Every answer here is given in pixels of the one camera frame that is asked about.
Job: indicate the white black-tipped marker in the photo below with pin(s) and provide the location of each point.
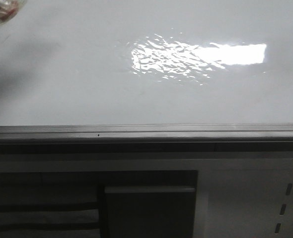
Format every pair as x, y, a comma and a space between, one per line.
9, 9

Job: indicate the white whiteboard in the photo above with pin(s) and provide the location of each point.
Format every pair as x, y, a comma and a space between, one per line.
65, 62

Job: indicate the grey box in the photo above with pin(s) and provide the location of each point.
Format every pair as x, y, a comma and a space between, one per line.
151, 211

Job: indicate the white perforated metal cabinet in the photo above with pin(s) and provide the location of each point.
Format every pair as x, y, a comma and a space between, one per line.
62, 195

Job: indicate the grey aluminium whiteboard frame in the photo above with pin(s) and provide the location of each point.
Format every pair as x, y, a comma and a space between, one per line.
153, 137

